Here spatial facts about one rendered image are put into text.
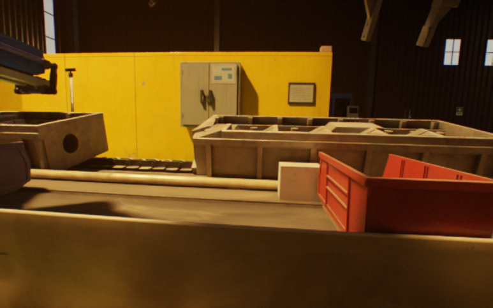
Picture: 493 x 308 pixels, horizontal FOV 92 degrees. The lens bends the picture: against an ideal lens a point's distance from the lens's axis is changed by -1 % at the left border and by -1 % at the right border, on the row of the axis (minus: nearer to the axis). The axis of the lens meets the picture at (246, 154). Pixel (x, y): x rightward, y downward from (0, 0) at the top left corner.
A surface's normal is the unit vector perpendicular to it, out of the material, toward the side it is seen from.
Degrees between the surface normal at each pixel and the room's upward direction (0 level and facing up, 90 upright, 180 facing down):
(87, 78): 90
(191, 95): 90
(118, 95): 90
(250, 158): 100
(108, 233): 90
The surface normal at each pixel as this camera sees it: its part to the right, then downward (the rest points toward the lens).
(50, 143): 1.00, 0.04
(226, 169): -0.10, 0.29
